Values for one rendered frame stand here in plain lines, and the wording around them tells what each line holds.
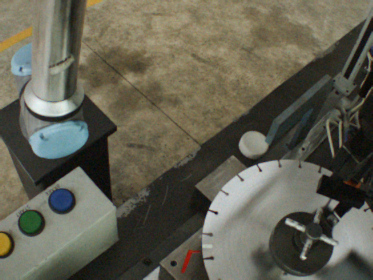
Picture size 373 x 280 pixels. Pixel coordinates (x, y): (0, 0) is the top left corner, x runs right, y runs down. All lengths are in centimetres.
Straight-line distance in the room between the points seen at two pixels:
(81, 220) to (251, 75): 171
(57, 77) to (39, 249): 28
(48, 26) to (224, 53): 183
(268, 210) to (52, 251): 36
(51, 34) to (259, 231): 44
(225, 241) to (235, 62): 177
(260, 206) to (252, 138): 34
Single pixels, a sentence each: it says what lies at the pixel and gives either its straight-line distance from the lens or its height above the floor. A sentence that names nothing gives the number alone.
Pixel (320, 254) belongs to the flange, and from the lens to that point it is 67.
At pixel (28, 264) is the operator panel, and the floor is 90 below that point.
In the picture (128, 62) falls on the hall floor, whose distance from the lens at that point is 223.
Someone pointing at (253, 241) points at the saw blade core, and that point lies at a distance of 65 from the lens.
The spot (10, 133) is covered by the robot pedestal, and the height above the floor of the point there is 75.
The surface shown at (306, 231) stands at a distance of 62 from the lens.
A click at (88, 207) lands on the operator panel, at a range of 71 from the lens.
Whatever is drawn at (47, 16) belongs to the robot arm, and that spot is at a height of 118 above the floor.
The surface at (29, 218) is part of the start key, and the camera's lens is 70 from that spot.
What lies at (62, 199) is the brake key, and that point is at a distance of 71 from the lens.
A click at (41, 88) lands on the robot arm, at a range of 69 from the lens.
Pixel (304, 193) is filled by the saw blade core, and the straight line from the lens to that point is 72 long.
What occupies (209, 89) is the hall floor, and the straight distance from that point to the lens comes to 213.
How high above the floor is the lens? 153
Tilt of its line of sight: 53 degrees down
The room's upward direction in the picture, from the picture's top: 11 degrees clockwise
